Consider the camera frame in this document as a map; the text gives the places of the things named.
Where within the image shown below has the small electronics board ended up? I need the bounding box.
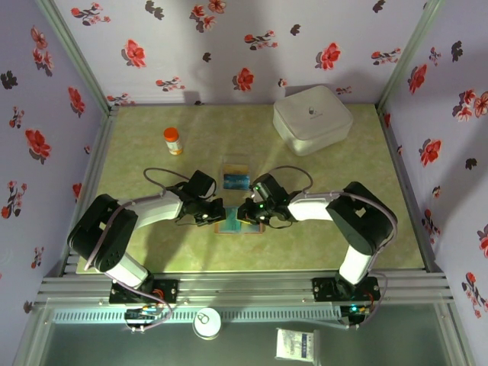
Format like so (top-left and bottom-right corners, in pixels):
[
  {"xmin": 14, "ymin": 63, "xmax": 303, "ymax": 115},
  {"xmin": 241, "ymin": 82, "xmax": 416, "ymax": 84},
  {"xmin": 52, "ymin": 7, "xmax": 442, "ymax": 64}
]
[
  {"xmin": 340, "ymin": 303, "xmax": 371, "ymax": 329},
  {"xmin": 124, "ymin": 304, "xmax": 162, "ymax": 324}
]

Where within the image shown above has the aluminium side rail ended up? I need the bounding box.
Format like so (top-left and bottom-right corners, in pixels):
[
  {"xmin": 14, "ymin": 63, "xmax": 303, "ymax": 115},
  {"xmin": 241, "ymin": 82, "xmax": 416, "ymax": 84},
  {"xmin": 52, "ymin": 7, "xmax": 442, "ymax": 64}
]
[
  {"xmin": 63, "ymin": 105, "xmax": 120, "ymax": 275},
  {"xmin": 375, "ymin": 104, "xmax": 446, "ymax": 274}
]

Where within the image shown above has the silver tin can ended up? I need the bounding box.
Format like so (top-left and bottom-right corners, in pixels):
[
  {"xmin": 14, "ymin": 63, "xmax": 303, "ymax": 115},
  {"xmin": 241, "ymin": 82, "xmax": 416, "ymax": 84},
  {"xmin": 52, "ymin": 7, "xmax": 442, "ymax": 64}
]
[{"xmin": 192, "ymin": 307, "xmax": 223, "ymax": 339}]

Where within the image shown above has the white zippered case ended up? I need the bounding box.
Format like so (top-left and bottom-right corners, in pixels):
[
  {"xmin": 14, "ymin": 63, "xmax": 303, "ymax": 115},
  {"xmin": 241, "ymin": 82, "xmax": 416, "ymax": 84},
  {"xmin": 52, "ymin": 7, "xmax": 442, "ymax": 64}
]
[{"xmin": 272, "ymin": 85, "xmax": 355, "ymax": 157}]

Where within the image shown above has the lavender left arm cable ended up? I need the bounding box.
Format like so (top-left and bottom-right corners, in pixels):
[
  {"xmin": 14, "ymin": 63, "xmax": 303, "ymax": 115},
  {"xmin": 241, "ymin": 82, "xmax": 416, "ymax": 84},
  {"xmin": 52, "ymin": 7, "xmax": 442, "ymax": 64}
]
[{"xmin": 84, "ymin": 167, "xmax": 195, "ymax": 333}]

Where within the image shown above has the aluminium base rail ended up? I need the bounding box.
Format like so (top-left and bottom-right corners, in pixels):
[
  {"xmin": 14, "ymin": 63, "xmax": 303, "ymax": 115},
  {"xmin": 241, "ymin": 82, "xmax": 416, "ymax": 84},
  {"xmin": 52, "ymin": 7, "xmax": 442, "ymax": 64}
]
[{"xmin": 36, "ymin": 269, "xmax": 455, "ymax": 306}]

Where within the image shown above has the white paper packet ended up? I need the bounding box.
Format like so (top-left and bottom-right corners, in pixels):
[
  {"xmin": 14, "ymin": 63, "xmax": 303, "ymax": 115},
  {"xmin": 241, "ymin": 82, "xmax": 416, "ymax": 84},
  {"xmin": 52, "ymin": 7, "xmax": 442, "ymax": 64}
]
[{"xmin": 274, "ymin": 328, "xmax": 319, "ymax": 361}]

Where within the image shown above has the aluminium frame post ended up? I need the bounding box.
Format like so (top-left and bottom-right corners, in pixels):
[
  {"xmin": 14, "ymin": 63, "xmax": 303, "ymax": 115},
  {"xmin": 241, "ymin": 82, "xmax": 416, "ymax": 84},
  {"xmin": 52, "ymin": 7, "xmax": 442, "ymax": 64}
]
[
  {"xmin": 34, "ymin": 0, "xmax": 120, "ymax": 115},
  {"xmin": 375, "ymin": 0, "xmax": 444, "ymax": 111}
]

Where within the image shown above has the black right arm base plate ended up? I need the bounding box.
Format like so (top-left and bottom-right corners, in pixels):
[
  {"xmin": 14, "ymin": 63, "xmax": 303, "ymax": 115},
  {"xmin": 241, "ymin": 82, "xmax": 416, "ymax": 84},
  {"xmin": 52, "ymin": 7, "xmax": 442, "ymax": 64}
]
[{"xmin": 311, "ymin": 277, "xmax": 381, "ymax": 304}]

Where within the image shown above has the teal credit card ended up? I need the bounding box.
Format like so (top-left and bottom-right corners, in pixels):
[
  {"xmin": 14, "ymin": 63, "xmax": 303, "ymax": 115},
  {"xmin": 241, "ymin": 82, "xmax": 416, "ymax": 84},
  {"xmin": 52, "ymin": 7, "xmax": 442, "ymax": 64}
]
[{"xmin": 223, "ymin": 207, "xmax": 246, "ymax": 233}]

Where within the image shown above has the lavender arm cable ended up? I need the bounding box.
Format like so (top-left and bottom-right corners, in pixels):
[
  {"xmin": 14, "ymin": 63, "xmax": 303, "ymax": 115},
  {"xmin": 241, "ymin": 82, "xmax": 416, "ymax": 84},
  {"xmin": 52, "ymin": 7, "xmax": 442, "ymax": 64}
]
[
  {"xmin": 84, "ymin": 167, "xmax": 195, "ymax": 333},
  {"xmin": 268, "ymin": 164, "xmax": 400, "ymax": 331}
]

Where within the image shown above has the blue credit card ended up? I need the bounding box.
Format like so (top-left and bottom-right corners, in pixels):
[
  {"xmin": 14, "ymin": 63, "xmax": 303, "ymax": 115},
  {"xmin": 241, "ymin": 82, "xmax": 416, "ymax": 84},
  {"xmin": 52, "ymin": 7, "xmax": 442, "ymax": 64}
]
[{"xmin": 223, "ymin": 174, "xmax": 252, "ymax": 190}]

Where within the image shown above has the brown folding card holder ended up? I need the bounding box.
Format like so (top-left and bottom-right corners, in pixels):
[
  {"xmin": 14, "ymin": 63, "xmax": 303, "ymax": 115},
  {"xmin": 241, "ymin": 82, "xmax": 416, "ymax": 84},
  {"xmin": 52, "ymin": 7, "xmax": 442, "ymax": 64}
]
[{"xmin": 213, "ymin": 219, "xmax": 266, "ymax": 236}]

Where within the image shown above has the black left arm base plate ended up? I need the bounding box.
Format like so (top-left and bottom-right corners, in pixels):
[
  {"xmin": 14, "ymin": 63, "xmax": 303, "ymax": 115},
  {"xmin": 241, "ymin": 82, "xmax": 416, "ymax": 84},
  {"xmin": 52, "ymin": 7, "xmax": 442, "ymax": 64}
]
[{"xmin": 109, "ymin": 277, "xmax": 180, "ymax": 305}]

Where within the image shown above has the orange pill bottle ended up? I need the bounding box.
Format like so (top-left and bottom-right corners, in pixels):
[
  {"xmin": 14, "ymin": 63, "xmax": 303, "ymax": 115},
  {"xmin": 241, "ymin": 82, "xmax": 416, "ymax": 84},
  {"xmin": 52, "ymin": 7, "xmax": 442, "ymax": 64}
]
[{"xmin": 162, "ymin": 127, "xmax": 185, "ymax": 156}]

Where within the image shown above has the lavender right arm cable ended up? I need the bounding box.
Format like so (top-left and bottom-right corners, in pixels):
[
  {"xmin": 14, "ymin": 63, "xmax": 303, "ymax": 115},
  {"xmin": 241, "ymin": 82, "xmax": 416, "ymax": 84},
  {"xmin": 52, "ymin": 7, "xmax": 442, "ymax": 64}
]
[{"xmin": 268, "ymin": 164, "xmax": 400, "ymax": 331}]

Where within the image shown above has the white slotted cable duct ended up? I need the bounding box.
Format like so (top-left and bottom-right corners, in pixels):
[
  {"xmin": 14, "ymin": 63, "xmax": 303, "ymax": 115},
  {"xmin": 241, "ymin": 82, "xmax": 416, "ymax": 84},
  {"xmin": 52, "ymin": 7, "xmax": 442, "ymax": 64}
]
[{"xmin": 51, "ymin": 307, "xmax": 344, "ymax": 325}]

